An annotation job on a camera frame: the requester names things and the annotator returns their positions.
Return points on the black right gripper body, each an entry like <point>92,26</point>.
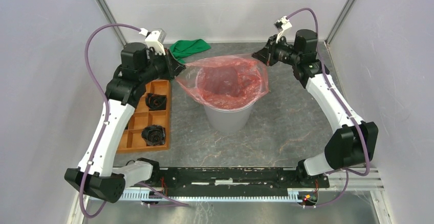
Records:
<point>280,52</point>

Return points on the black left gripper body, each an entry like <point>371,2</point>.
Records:
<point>159,66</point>

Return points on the red plastic trash bag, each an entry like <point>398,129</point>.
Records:
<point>187,79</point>

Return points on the grey plastic trash bin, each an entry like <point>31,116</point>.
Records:
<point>227,117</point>

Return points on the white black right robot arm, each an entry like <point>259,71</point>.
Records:
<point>354,140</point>

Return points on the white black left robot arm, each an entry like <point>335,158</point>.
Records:
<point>95,174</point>

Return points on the black trash bag roll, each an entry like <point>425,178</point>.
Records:
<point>155,102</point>

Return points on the green crumpled cloth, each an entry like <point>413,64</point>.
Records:
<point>185,48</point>

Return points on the black bag roll front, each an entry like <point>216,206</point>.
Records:
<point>154,135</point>

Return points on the orange compartment tray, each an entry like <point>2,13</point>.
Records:
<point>131,140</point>

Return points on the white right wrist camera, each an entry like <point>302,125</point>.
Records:
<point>282,26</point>

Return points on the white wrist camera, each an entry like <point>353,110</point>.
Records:
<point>282,26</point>
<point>154,39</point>

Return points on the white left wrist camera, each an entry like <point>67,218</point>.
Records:
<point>154,39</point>

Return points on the aluminium corner post right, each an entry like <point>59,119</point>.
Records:
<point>348,5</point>

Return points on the aluminium corner post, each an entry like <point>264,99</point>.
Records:
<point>104,7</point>
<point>348,5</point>

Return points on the aluminium corner post left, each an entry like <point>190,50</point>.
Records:
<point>104,7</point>

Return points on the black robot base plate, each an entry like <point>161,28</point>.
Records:
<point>233,181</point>

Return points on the aluminium frame rail front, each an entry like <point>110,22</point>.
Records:
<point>340,183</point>

